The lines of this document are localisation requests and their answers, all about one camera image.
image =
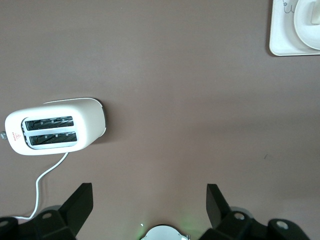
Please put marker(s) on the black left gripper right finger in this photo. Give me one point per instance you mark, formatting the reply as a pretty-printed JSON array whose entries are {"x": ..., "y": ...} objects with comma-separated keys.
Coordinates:
[{"x": 220, "y": 215}]

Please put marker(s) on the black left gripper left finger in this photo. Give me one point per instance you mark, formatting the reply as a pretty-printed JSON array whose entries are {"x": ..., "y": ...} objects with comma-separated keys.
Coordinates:
[{"x": 75, "y": 210}]

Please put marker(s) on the cream round plate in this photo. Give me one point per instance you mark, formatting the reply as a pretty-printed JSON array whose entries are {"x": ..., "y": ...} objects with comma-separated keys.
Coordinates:
[{"x": 303, "y": 32}]

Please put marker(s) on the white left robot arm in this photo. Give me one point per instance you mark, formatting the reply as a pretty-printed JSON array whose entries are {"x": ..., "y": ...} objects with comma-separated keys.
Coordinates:
[{"x": 162, "y": 233}]

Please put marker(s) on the white two-slot toaster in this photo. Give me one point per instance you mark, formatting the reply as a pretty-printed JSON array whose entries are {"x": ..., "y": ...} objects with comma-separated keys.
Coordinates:
[{"x": 87, "y": 120}]

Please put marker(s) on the cream rectangular tray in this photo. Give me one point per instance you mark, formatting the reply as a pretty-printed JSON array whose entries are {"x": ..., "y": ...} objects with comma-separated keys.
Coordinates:
[{"x": 280, "y": 37}]

